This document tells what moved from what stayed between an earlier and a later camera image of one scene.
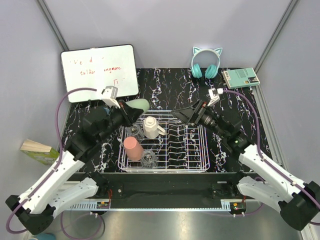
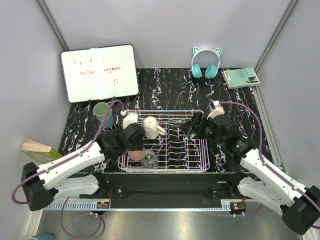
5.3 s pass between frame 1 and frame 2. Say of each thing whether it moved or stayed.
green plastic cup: moved
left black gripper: moved
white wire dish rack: stayed
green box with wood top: stayed
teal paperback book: stayed
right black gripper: moved
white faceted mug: stayed
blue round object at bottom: stayed
